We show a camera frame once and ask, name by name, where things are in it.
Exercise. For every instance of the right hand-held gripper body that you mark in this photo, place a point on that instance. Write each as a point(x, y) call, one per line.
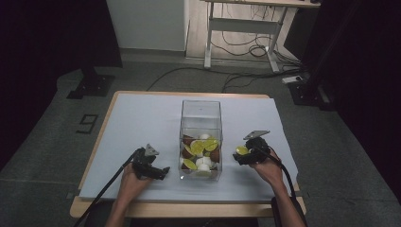
point(260, 149)

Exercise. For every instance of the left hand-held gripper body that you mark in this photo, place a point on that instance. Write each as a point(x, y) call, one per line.
point(142, 159)

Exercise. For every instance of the yellow lemon slice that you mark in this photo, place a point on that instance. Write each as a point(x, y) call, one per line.
point(211, 144)
point(241, 150)
point(197, 147)
point(190, 164)

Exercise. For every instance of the clear plastic box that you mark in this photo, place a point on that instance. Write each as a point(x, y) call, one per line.
point(200, 119)

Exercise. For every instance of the person's right hand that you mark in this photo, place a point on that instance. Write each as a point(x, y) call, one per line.
point(271, 171)

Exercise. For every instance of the person's left hand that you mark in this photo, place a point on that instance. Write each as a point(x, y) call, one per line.
point(130, 186)

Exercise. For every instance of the white table sheet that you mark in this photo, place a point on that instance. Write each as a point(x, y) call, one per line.
point(142, 132)

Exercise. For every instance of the brown fruit piece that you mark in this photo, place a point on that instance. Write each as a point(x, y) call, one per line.
point(187, 153)
point(187, 139)
point(215, 155)

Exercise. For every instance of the wooden table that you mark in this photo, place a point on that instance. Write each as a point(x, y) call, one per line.
point(176, 209)

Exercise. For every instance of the white round food piece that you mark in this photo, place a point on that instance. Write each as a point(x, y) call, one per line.
point(201, 161)
point(204, 168)
point(205, 136)

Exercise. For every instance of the black stand base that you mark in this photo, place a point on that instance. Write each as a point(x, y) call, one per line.
point(93, 85)
point(310, 93)

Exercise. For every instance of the white power strip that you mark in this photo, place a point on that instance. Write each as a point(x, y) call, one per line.
point(292, 79)

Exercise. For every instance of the black curtain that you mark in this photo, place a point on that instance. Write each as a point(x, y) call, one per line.
point(41, 41)
point(365, 63)

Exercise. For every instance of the white metal frame desk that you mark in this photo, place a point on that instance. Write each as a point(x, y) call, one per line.
point(249, 26)

